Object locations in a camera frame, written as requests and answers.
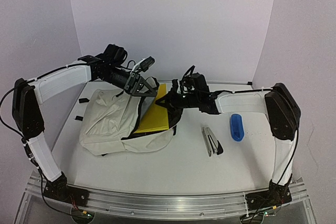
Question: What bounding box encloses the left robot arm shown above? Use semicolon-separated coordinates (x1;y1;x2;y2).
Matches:
11;44;160;200

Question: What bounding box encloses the yellow book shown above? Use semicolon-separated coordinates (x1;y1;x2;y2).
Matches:
135;83;169;134

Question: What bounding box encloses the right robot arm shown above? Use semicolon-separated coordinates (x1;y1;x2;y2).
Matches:
156;66;301;186

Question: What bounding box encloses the aluminium front rail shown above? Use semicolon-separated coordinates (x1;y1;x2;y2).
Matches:
14;171;316;223

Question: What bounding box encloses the cream canvas backpack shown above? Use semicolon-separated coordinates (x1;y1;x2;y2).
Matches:
79;89;183;156

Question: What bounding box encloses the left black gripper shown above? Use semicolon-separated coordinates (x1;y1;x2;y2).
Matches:
100;65;158;97

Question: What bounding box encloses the silver black stapler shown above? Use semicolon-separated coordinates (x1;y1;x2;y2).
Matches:
202;126;224;157

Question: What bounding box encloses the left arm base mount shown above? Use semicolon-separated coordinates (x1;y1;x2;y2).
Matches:
43;172;89;207

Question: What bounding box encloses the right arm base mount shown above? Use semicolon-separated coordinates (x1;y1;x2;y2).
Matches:
245;177;292;211

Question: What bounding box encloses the blue pencil case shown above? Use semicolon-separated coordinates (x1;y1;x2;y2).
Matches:
230;114;245;142

